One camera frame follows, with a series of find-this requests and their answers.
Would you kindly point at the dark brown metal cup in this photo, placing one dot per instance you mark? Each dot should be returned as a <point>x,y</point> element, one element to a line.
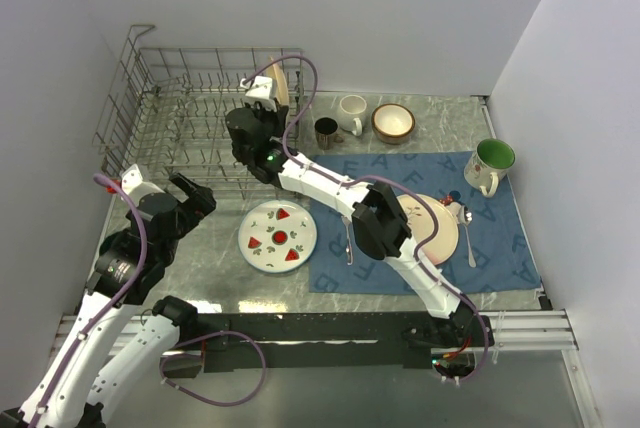
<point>326,133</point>

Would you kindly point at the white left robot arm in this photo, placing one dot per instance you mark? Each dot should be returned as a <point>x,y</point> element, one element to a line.
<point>84,383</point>

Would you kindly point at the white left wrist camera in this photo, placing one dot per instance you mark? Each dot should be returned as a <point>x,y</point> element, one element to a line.
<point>136,182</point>

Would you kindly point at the white strawberry pattern plate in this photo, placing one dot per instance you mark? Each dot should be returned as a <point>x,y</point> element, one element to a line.
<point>277,236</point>

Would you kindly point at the white ceramic mug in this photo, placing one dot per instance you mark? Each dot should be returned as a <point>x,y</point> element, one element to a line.
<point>351,114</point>

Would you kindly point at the metal wire dish rack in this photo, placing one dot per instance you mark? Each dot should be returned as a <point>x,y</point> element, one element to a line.
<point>166,106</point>

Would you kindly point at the pink and cream plate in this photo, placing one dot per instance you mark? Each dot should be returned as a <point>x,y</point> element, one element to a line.
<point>443,245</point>

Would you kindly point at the floral mug green inside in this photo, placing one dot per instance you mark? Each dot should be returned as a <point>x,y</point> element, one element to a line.
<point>488,165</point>

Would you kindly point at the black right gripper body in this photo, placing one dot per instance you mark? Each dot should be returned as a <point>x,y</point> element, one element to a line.
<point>272,117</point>

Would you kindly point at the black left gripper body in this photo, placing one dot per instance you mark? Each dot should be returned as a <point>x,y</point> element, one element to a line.
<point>190,212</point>

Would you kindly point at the silver spoon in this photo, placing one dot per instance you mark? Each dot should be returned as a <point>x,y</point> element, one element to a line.
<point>464,217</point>

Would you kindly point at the aluminium frame rail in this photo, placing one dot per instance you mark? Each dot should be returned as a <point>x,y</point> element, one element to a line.
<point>504,331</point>

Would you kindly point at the blue letter pattern cloth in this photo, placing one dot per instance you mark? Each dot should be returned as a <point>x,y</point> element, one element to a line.
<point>503,257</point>

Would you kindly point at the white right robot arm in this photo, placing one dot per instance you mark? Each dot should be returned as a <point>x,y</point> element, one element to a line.
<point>379,223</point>

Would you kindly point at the brown rimmed ceramic bowl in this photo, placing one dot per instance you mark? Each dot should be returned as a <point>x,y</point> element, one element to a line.
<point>393,123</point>

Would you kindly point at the beige plate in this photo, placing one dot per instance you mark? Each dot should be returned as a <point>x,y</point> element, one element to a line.
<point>281,91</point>

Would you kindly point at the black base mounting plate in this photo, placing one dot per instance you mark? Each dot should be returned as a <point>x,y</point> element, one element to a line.
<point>235,350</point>

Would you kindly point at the silver fork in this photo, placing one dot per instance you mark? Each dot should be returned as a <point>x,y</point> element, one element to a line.
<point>349,247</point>

